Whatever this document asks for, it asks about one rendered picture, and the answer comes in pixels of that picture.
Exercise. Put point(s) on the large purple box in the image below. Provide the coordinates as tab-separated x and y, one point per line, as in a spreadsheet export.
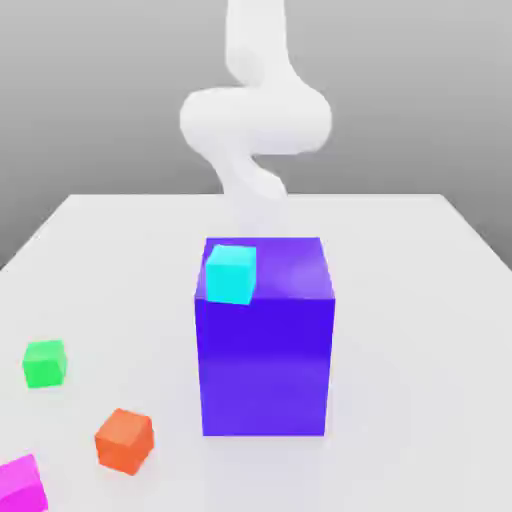
264	360

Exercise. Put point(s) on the small magenta cube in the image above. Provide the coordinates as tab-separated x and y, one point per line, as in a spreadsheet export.
20	486

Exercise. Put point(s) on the small green cube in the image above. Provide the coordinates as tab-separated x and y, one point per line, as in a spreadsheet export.
43	364

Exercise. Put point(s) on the small orange cube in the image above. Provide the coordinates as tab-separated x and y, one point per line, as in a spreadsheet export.
124	440

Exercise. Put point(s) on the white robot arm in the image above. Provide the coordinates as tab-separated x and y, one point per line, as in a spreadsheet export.
256	120

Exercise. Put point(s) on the small cyan cube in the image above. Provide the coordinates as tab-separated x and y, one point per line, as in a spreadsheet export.
231	276

